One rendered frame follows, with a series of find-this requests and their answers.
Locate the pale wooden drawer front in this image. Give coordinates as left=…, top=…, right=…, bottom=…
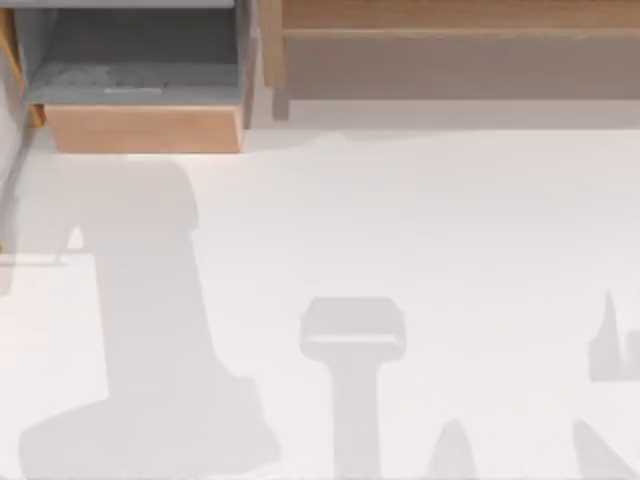
left=43, top=103, right=243, bottom=155

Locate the wooden open shelf unit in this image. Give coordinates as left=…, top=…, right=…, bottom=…
left=258, top=0, right=640, bottom=122

